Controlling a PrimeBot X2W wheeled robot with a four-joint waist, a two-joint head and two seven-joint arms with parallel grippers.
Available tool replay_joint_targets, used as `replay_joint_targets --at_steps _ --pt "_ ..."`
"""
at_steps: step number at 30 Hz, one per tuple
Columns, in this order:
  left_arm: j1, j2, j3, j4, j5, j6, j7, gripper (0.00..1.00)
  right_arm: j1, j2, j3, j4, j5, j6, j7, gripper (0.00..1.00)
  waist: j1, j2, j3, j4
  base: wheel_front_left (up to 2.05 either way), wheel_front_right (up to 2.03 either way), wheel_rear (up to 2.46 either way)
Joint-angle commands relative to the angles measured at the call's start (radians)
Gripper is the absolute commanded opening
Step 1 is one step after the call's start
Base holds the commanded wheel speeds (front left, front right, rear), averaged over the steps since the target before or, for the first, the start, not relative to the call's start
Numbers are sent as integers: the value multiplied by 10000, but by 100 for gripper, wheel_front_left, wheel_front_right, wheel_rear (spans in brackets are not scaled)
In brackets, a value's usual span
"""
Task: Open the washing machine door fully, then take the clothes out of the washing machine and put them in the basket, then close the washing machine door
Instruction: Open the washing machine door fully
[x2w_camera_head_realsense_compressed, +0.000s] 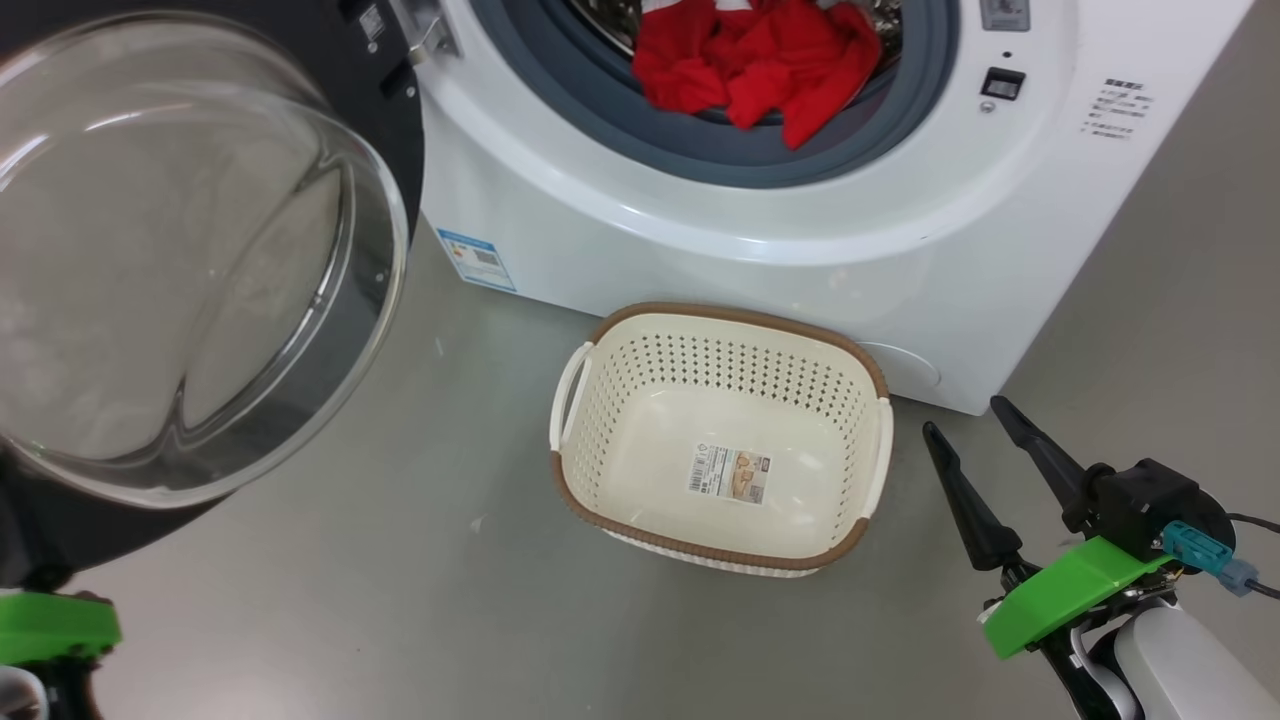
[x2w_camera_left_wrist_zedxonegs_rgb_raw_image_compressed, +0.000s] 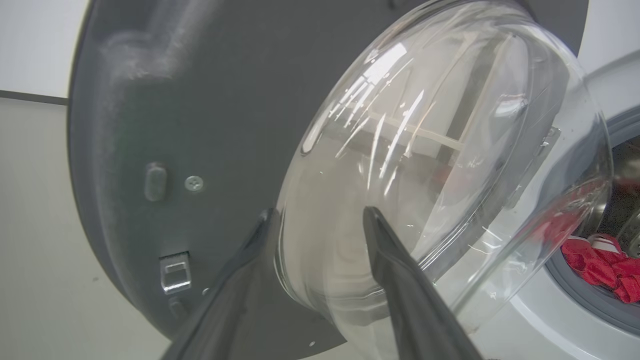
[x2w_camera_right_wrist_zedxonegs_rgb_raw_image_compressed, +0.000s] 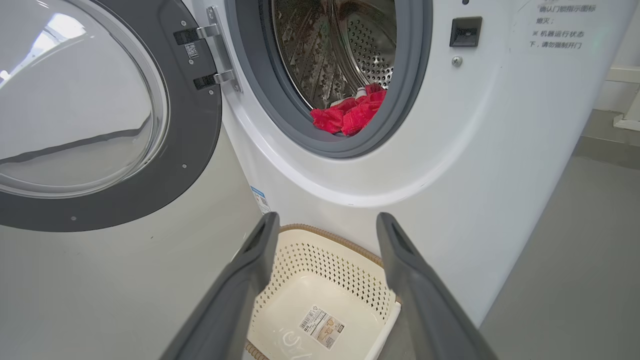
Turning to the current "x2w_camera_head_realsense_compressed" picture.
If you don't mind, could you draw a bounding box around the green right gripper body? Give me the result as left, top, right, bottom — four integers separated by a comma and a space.
980, 536, 1173, 661

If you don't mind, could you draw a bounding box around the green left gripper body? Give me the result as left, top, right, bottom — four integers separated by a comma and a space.
0, 590, 123, 666

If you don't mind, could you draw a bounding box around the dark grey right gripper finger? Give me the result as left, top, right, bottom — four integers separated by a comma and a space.
990, 396, 1093, 533
922, 421, 1023, 572

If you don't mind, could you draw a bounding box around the glass washing machine door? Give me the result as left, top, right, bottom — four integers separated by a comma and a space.
0, 0, 426, 591

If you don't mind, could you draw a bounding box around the red and white garment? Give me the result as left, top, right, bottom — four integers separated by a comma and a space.
631, 0, 884, 151

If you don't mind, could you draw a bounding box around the white printed product label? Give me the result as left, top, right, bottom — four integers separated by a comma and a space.
687, 444, 773, 506

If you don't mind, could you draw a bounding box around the cream laundry basket brown rim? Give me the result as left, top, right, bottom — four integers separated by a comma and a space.
548, 302, 894, 579

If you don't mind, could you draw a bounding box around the white washing machine body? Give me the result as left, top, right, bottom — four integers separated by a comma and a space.
415, 0, 1256, 417

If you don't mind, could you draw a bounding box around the bent metal bracket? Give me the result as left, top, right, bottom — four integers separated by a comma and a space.
393, 0, 461, 67

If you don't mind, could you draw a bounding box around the round white filter cover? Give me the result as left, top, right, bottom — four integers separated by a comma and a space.
860, 342, 941, 393

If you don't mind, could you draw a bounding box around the blue energy label sticker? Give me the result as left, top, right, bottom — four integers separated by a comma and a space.
436, 228, 518, 294

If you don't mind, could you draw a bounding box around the teal cable connector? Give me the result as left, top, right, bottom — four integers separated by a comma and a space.
1163, 520, 1261, 598

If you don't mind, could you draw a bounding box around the thin black camera cable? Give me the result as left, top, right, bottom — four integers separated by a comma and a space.
1225, 512, 1280, 601

